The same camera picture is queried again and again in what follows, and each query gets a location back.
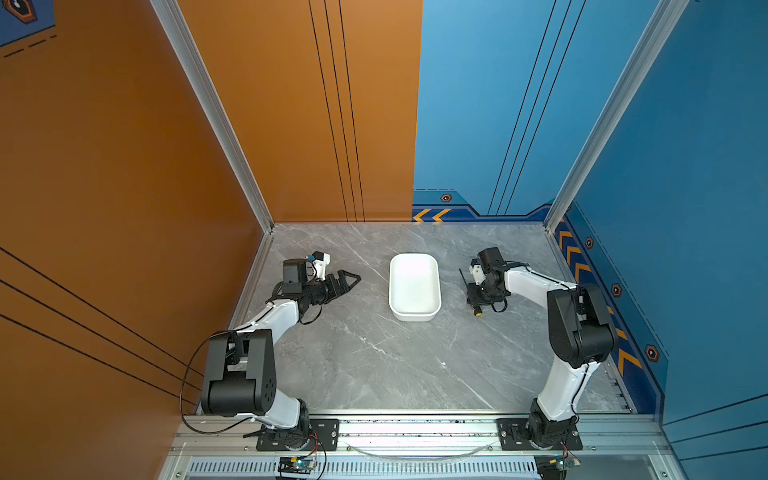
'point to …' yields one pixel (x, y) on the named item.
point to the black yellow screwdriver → (476, 309)
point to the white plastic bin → (415, 290)
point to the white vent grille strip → (373, 467)
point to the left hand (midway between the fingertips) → (352, 280)
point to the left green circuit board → (295, 465)
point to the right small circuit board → (554, 467)
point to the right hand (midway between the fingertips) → (471, 299)
